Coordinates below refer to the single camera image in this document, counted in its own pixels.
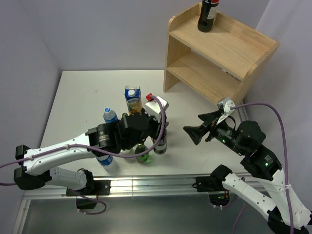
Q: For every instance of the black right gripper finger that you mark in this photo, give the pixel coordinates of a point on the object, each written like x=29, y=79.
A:
x=197, y=133
x=209, y=117

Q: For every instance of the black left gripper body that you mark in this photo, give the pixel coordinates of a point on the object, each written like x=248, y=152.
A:
x=154, y=129

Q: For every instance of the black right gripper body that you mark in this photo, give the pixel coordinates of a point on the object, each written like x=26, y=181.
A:
x=224, y=132

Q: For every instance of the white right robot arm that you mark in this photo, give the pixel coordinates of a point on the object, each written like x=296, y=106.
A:
x=282, y=209

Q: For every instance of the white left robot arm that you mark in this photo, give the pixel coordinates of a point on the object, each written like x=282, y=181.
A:
x=40, y=167

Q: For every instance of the wooden shelf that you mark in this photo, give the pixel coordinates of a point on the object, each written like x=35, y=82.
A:
x=224, y=62

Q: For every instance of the green glass bottle near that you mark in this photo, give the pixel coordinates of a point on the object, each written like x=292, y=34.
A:
x=145, y=158

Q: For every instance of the far blue-cap water bottle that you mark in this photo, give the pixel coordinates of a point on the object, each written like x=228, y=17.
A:
x=109, y=115

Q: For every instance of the blue-cap water bottle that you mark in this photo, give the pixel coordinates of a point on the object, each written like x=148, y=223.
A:
x=109, y=115
x=107, y=162

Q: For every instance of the purple juice carton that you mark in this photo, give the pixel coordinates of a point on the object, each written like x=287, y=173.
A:
x=161, y=147

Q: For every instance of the orange juice carton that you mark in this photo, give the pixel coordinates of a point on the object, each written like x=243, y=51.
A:
x=133, y=99

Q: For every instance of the near blue-cap water bottle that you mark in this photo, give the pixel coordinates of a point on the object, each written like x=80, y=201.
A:
x=107, y=162

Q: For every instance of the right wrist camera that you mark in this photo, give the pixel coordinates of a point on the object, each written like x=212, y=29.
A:
x=225, y=105

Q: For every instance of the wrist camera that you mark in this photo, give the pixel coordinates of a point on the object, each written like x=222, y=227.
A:
x=152, y=108
x=225, y=105

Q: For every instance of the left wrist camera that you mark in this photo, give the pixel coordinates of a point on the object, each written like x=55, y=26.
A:
x=152, y=108

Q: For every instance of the aluminium mounting rail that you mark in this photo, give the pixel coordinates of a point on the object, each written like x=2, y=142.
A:
x=137, y=186

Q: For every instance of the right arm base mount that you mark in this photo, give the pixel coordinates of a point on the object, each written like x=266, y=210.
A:
x=217, y=194

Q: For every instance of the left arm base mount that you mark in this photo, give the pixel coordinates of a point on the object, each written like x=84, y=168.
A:
x=88, y=198

